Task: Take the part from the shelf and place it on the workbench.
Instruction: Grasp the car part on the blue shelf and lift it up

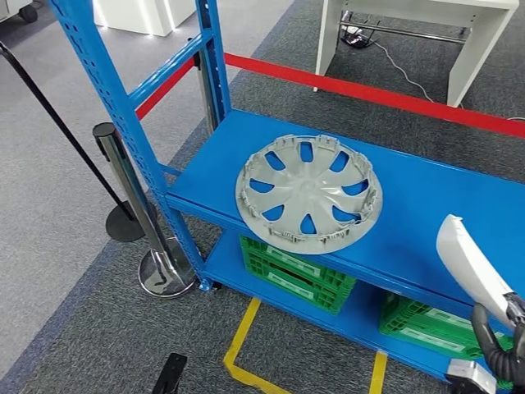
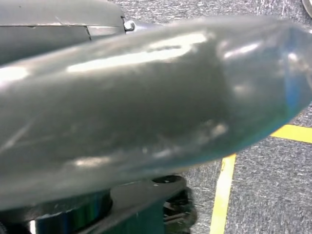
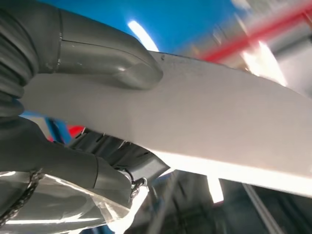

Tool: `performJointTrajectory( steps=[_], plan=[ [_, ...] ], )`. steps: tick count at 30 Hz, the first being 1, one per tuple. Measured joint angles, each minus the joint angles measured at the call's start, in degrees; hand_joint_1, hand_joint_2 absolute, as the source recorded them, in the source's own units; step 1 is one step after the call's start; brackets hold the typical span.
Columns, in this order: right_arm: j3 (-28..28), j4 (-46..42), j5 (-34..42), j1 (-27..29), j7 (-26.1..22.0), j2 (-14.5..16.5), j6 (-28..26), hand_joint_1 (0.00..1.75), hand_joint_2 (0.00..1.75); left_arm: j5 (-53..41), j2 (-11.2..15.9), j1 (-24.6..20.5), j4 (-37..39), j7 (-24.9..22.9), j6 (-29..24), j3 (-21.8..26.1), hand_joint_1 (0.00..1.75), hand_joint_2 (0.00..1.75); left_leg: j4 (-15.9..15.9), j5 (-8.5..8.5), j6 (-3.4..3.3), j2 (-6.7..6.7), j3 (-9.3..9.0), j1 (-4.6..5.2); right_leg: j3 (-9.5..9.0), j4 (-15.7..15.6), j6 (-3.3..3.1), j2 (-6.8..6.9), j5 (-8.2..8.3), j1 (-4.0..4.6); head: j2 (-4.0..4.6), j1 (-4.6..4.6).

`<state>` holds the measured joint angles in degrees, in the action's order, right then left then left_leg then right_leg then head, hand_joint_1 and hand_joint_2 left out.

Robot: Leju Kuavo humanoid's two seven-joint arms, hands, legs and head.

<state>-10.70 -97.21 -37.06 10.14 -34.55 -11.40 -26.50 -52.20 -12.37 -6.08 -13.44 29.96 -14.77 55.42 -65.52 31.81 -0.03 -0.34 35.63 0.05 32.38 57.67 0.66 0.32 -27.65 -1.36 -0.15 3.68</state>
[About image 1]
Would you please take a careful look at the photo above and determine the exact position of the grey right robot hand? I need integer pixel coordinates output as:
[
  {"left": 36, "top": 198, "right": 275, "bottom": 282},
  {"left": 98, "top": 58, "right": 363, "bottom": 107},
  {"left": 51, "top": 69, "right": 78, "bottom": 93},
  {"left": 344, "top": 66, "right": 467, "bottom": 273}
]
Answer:
[{"left": 471, "top": 292, "right": 525, "bottom": 390}]

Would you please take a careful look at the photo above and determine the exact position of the white plastic car part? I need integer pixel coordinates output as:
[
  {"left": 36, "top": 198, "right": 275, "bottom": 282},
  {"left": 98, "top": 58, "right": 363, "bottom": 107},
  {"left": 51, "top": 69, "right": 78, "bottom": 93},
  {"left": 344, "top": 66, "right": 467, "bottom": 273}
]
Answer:
[{"left": 436, "top": 213, "right": 517, "bottom": 330}]

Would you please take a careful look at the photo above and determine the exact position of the blue metal shelf rack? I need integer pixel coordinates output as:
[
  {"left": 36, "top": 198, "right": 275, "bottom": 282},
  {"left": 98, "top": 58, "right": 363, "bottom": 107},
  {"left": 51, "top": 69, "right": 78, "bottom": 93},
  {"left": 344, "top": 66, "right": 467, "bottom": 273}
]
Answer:
[{"left": 47, "top": 0, "right": 525, "bottom": 390}]

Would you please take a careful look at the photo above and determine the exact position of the green plastic crate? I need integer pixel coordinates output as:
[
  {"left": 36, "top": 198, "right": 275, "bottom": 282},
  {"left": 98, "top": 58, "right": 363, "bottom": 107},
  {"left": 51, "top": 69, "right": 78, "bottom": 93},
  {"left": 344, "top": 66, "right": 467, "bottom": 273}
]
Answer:
[
  {"left": 239, "top": 235, "right": 357, "bottom": 315},
  {"left": 378, "top": 292, "right": 516, "bottom": 392}
]

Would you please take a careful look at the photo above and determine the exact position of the grey plastic hubcap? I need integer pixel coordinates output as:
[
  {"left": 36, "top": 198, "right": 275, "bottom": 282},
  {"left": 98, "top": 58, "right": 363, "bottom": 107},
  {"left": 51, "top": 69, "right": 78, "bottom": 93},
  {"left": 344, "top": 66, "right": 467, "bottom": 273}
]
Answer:
[{"left": 235, "top": 134, "right": 383, "bottom": 255}]

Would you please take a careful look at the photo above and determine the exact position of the white desk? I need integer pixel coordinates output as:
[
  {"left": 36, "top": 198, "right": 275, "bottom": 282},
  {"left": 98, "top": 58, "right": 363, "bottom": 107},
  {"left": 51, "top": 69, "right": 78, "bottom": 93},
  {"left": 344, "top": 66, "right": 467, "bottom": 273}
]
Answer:
[{"left": 313, "top": 0, "right": 520, "bottom": 108}]

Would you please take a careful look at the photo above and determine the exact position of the red barrier belt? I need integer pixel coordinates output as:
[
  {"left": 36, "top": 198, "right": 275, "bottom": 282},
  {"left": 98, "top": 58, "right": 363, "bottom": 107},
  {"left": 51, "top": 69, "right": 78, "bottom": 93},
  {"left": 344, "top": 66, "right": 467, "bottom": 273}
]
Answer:
[
  {"left": 135, "top": 57, "right": 196, "bottom": 121},
  {"left": 223, "top": 53, "right": 525, "bottom": 140}
]

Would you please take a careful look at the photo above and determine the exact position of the black power strip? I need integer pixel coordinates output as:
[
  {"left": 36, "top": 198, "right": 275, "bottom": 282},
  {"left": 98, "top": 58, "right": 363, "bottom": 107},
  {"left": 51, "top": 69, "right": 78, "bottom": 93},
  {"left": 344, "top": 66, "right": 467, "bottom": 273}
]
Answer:
[{"left": 340, "top": 24, "right": 376, "bottom": 50}]

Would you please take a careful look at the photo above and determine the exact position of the black robot foot plate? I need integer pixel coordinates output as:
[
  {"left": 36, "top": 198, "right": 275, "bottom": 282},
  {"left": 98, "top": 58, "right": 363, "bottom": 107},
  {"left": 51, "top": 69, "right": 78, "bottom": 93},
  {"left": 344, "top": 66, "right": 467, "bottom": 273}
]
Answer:
[{"left": 152, "top": 353, "right": 189, "bottom": 394}]

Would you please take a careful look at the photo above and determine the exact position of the white block with light strip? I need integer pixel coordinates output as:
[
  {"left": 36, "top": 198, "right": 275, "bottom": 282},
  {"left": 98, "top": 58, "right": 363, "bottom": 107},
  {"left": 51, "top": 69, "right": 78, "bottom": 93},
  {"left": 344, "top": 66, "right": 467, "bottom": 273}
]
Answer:
[{"left": 91, "top": 0, "right": 197, "bottom": 38}]

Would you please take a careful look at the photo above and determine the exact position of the white cart with black wheel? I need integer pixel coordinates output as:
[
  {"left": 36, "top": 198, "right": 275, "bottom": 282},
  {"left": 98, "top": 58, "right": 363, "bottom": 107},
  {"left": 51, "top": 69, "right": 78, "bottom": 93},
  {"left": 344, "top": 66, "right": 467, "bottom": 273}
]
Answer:
[{"left": 0, "top": 0, "right": 38, "bottom": 24}]

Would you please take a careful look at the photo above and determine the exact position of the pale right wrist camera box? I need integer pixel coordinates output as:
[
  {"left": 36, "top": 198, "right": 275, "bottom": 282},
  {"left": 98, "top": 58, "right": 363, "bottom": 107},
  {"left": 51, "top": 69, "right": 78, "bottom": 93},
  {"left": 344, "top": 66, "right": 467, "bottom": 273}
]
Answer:
[{"left": 444, "top": 359, "right": 498, "bottom": 394}]

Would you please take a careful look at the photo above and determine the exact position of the white floor cable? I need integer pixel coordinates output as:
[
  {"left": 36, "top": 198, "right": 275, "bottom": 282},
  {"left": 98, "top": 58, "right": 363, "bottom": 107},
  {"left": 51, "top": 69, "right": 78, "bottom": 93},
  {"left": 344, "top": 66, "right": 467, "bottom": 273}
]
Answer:
[{"left": 369, "top": 38, "right": 525, "bottom": 121}]

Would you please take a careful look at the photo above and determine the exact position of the chrome stanchion post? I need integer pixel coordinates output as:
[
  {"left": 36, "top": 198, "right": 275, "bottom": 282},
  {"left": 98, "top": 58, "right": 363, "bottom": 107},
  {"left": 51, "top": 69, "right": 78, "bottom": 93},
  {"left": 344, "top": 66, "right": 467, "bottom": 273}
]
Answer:
[
  {"left": 92, "top": 121, "right": 198, "bottom": 299},
  {"left": 192, "top": 38, "right": 220, "bottom": 135}
]

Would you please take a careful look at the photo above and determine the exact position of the black stanchion post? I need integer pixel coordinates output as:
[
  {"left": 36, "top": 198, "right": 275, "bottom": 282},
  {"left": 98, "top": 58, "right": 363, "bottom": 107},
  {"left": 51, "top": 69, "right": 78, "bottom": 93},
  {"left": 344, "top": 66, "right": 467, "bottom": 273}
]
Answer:
[{"left": 0, "top": 40, "right": 158, "bottom": 243}]

